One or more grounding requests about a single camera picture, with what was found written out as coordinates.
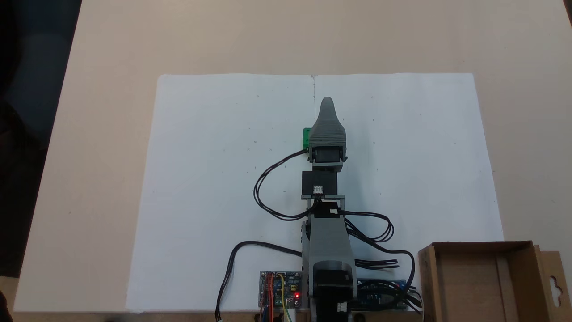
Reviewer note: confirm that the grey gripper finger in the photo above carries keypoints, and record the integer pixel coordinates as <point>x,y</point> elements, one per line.
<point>327,127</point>

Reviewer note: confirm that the green dice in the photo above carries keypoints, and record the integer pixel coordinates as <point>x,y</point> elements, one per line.
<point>306,137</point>

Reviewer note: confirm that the white paper sheet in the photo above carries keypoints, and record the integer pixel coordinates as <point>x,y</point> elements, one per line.
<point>424,170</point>
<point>210,188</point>

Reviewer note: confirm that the green circuit board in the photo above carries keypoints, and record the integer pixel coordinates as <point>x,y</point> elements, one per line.
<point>288,286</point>

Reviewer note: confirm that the blue circuit board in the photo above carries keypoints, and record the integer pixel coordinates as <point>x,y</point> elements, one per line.
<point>373,295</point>

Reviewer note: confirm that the brown cardboard box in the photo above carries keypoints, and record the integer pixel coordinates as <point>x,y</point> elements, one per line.
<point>473,286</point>

